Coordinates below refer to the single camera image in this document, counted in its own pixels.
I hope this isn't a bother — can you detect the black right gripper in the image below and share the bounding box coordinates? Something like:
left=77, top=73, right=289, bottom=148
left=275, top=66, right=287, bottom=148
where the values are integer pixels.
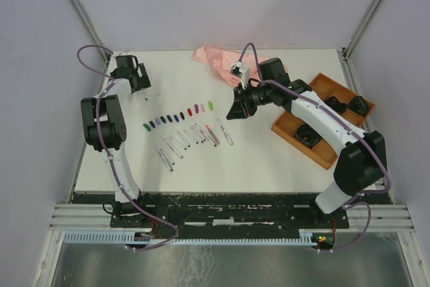
left=226, top=81, right=274, bottom=120

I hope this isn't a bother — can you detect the green-tipped white pen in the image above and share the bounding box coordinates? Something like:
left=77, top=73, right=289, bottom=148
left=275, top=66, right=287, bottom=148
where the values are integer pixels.
left=155, top=146, right=173, bottom=172

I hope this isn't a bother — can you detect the light green capped pen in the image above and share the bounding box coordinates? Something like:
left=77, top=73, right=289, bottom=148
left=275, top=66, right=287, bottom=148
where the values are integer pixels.
left=217, top=118, right=234, bottom=146

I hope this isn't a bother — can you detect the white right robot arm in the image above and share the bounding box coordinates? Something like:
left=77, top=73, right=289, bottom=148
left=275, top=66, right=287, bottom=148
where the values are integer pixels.
left=226, top=58, right=389, bottom=227

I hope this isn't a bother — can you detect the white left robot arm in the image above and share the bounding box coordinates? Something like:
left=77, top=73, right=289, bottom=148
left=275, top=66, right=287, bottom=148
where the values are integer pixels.
left=81, top=54, right=151, bottom=227

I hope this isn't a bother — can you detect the pink cloth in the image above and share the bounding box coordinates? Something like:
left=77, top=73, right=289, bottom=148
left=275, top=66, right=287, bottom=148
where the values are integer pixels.
left=191, top=45, right=260, bottom=87

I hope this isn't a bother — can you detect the wooden compartment tray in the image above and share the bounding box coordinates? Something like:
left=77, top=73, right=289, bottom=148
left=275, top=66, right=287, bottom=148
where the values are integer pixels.
left=271, top=73, right=376, bottom=169

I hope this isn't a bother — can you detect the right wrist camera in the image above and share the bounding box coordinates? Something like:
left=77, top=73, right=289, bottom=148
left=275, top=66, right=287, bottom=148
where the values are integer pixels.
left=230, top=60, right=251, bottom=89

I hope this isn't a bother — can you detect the black coiled cable bundle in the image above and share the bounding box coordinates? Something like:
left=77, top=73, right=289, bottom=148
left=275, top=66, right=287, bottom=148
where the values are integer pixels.
left=327, top=96, right=349, bottom=115
left=294, top=122, right=323, bottom=149
left=347, top=95, right=374, bottom=117

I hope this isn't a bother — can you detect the aluminium frame post right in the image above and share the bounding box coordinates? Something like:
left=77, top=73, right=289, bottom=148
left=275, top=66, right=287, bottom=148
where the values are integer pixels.
left=342, top=0, right=404, bottom=59

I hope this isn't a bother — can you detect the aluminium frame post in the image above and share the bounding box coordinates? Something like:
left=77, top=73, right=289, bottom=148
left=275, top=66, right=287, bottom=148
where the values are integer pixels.
left=68, top=0, right=103, bottom=45
left=342, top=0, right=404, bottom=59

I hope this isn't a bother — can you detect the aluminium frame post left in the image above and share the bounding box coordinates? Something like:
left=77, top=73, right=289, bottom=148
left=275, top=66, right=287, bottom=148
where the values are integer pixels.
left=68, top=0, right=103, bottom=45

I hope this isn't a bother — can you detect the black mounting base plate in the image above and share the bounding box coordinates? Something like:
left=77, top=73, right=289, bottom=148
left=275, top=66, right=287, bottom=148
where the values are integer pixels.
left=110, top=193, right=350, bottom=238

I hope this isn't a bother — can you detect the white cable duct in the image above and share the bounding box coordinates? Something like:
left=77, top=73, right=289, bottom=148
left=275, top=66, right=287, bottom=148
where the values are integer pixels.
left=63, top=229, right=320, bottom=243

